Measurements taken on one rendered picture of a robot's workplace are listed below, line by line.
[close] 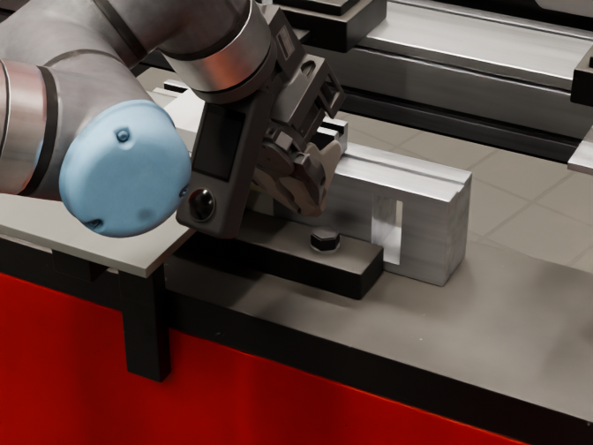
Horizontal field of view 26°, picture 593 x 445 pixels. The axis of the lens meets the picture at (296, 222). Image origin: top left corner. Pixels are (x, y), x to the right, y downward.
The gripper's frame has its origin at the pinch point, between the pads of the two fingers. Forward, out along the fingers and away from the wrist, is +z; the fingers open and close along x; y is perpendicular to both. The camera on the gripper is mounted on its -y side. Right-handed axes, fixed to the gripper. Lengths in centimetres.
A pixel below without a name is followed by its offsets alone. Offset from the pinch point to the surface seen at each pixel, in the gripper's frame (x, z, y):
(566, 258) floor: 39, 162, 72
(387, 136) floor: 100, 173, 94
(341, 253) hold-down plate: 2.0, 12.1, 1.9
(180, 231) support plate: 6.4, -5.2, -7.0
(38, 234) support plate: 15.6, -9.4, -12.8
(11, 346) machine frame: 35.1, 17.7, -17.9
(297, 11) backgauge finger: 21.7, 13.0, 26.8
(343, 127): 5.7, 7.5, 12.3
